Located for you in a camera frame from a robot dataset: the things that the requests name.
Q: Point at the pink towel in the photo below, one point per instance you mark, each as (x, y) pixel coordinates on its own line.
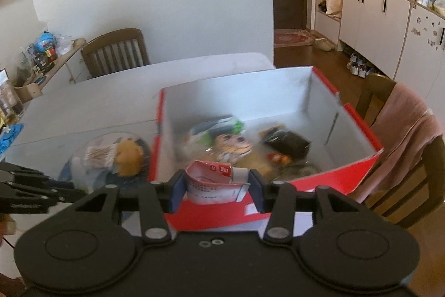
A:
(403, 133)

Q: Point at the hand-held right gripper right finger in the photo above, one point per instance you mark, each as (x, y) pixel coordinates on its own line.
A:
(255, 194)

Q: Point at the small orange toy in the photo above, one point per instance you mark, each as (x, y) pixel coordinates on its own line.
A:
(281, 157)

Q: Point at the white sneakers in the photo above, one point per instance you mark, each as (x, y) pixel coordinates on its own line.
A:
(360, 67)

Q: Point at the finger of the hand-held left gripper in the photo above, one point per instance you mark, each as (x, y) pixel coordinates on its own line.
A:
(38, 180)
(59, 195)

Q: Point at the clear box of wooden sticks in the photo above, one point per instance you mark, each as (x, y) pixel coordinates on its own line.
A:
(100, 155)

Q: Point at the beige side cabinet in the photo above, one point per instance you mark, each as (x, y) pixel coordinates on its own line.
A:
(59, 67)

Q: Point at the beige slippers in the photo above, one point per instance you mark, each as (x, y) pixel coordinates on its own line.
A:
(325, 43)

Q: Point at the red white toothpaste tube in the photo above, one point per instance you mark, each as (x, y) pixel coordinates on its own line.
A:
(215, 184)

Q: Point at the red cardboard box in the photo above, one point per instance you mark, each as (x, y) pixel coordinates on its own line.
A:
(215, 217)

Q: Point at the red patterned rug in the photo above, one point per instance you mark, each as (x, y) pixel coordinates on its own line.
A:
(292, 38)

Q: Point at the white green snack packet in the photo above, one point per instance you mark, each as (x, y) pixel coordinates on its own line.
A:
(217, 124)

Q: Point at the white tote bag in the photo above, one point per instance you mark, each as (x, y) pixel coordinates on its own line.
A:
(334, 5)

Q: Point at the orange plush toy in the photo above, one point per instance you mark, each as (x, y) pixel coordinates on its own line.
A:
(129, 157)

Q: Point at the brown wooden chair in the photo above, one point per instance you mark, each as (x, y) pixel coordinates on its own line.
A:
(114, 51)

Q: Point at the round dark glass plate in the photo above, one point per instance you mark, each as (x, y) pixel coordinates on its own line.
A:
(104, 175)

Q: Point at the person's left hand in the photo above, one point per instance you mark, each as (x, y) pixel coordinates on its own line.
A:
(7, 225)

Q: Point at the white floor cabinet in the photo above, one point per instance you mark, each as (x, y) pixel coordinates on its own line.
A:
(373, 25)

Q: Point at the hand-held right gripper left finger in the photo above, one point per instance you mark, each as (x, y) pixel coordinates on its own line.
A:
(177, 194)

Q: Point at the blue cloth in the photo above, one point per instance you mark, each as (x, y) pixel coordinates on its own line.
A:
(10, 138)

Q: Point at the wooden chair with towel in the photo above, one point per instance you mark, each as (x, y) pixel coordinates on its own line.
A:
(413, 189)

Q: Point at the white refrigerator with magnets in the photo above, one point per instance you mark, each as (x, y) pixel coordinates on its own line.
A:
(422, 53)

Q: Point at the black snack packet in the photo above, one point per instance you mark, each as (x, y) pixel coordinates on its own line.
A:
(286, 144)

